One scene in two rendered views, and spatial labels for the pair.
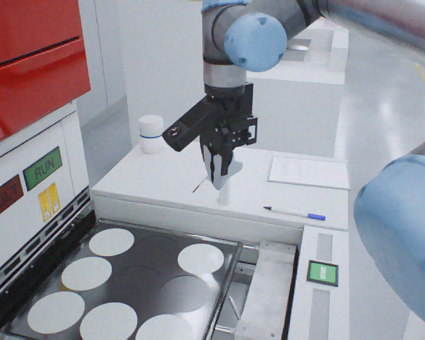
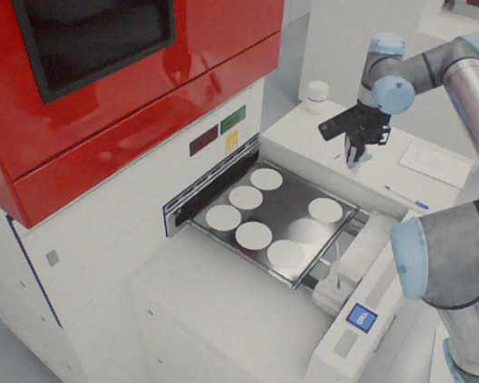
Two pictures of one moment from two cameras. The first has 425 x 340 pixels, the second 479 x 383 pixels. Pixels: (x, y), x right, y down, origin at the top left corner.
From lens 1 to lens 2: 0.40 m
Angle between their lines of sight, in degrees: 21
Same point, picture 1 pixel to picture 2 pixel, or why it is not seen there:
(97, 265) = (253, 194)
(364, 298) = not seen: hidden behind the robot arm
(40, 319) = (213, 219)
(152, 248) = (293, 191)
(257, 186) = (387, 166)
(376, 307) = not seen: hidden behind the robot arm
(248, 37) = (386, 94)
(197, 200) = (335, 166)
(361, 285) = not seen: hidden behind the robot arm
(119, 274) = (266, 204)
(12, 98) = (227, 80)
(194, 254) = (321, 205)
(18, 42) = (238, 44)
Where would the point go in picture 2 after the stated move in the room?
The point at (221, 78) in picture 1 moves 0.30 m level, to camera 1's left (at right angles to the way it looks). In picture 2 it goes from (369, 99) to (245, 70)
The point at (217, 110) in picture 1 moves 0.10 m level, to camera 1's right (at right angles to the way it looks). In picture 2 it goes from (361, 119) to (404, 129)
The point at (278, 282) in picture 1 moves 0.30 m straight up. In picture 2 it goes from (375, 243) to (407, 162)
